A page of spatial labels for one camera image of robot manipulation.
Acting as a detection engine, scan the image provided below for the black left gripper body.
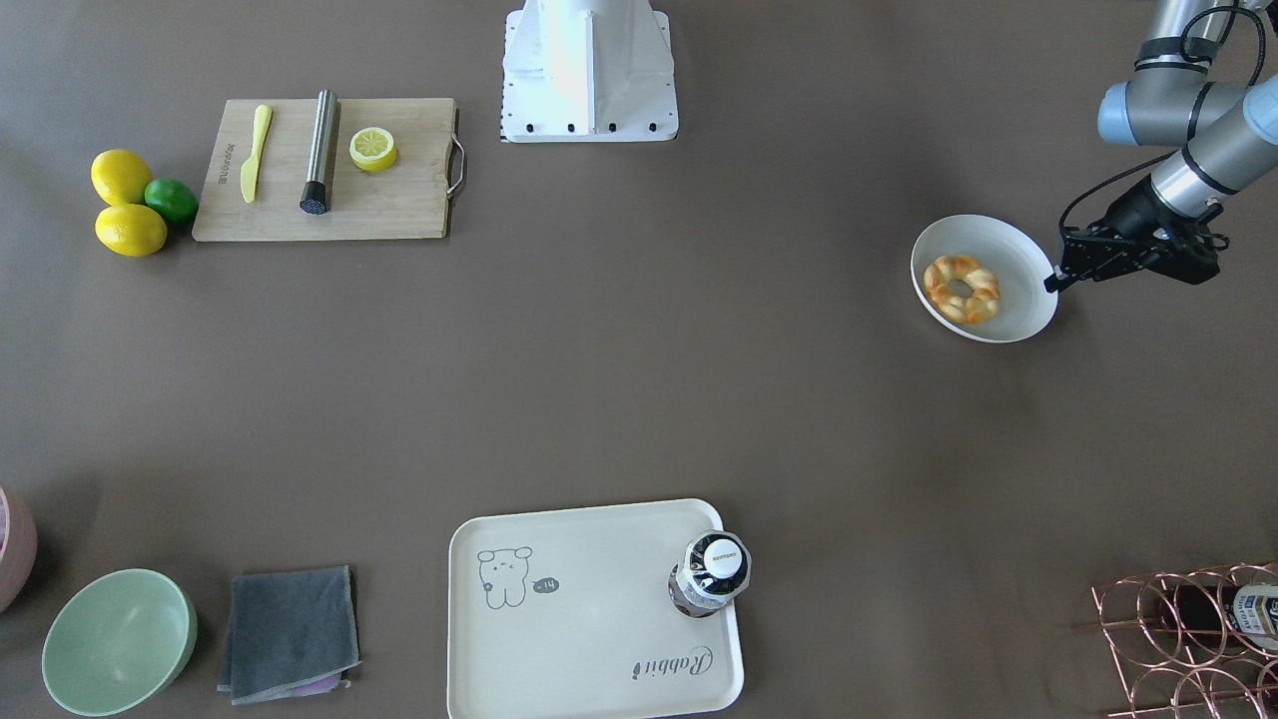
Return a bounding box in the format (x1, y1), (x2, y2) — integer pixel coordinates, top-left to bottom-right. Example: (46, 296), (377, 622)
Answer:
(1058, 215), (1226, 287)

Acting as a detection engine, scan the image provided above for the white plate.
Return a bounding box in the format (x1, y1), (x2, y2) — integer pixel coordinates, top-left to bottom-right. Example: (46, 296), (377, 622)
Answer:
(910, 215), (1057, 345)

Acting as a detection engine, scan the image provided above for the twisted glazed donut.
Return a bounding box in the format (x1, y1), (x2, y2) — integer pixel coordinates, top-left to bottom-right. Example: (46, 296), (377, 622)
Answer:
(923, 255), (1002, 324)

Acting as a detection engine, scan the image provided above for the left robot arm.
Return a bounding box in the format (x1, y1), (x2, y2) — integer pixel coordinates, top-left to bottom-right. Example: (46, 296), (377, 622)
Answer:
(1044, 1), (1277, 292)

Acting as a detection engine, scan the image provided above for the dark tea bottle on tray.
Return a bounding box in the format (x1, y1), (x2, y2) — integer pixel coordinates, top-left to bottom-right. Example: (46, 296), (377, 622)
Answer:
(668, 529), (751, 618)

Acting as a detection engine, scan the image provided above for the cream rabbit tray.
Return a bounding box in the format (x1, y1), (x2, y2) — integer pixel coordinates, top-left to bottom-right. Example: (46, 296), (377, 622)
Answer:
(446, 497), (745, 718)

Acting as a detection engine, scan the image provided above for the bottle in rack upper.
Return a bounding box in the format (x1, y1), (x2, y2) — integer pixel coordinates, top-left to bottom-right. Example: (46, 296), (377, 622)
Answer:
(1160, 584), (1277, 655)

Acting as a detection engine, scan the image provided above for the wooden cutting board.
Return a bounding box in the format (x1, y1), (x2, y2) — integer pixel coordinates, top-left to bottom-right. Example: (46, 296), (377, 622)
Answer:
(192, 97), (464, 243)

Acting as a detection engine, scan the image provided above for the lemon half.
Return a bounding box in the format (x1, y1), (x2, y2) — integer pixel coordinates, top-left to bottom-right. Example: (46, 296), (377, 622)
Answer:
(348, 126), (397, 172)

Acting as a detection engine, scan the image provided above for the steel muddler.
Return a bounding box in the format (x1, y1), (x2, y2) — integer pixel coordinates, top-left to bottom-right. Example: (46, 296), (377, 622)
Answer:
(300, 88), (339, 217)

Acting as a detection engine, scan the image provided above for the yellow plastic knife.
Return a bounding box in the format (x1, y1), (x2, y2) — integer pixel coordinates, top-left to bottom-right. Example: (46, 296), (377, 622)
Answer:
(239, 103), (273, 204)

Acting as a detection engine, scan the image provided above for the grey folded cloth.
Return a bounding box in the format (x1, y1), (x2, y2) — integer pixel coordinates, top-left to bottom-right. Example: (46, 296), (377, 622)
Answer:
(219, 564), (360, 706)

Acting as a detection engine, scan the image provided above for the green lime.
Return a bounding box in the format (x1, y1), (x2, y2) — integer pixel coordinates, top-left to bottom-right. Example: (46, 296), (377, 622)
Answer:
(143, 178), (199, 225)

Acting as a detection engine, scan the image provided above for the yellow lemon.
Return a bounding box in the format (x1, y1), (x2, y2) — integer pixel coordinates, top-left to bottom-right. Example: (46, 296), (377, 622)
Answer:
(95, 204), (167, 258)
(89, 149), (155, 206)

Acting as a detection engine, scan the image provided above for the green bowl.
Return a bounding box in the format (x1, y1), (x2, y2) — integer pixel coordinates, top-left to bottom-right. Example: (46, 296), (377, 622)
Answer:
(41, 568), (198, 716)

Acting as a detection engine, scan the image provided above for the pink bowl with ice cubes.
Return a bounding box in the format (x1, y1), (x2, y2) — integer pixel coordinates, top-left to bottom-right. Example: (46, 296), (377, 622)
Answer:
(1, 485), (38, 610)

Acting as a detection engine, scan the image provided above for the copper wire bottle rack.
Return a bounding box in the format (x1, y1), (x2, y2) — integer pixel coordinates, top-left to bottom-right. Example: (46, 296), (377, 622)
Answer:
(1085, 561), (1277, 718)

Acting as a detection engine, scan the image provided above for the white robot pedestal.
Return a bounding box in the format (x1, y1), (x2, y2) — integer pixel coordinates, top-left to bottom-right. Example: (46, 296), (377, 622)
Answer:
(498, 1), (680, 143)

